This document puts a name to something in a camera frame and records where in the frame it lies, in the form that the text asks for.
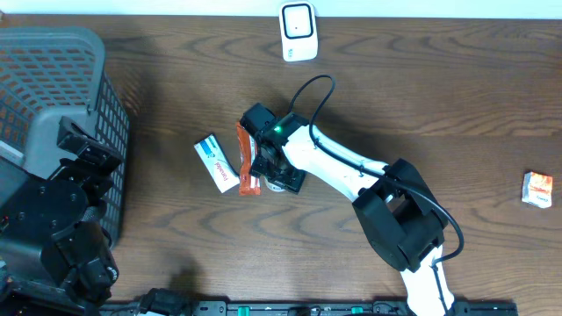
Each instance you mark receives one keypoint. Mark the grey plastic basket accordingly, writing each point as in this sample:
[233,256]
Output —
[48,73]

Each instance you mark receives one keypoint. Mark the orange white snack packet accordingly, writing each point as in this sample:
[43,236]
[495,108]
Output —
[537,189]

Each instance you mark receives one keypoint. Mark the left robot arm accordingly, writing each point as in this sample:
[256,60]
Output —
[55,255]

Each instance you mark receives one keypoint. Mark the orange snack bar wrapper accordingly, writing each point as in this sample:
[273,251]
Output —
[249,185]

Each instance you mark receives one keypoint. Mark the white Panadol medicine box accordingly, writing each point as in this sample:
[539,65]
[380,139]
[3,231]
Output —
[217,164]

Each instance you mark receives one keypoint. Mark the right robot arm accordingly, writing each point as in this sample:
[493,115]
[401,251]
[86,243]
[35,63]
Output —
[397,211]

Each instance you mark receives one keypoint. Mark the white barcode scanner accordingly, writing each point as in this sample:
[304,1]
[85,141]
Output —
[298,31]

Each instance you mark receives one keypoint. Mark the green lid white jar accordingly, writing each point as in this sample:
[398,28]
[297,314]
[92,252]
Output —
[273,187]

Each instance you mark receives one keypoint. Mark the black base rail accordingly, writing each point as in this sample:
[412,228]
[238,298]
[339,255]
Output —
[166,302]

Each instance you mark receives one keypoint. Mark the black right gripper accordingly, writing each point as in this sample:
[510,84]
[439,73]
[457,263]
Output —
[288,181]

